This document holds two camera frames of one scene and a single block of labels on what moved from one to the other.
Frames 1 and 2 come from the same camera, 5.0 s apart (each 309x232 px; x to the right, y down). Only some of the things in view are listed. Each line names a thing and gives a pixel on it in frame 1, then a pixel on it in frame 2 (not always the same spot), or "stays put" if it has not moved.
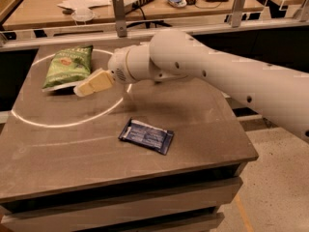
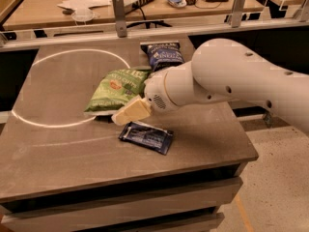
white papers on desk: (81, 5) stays put
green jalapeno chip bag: (69, 65) → (117, 91)
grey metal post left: (118, 4) stays put
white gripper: (118, 67) → (156, 92)
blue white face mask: (177, 0) stays put
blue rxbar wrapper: (147, 135) stays put
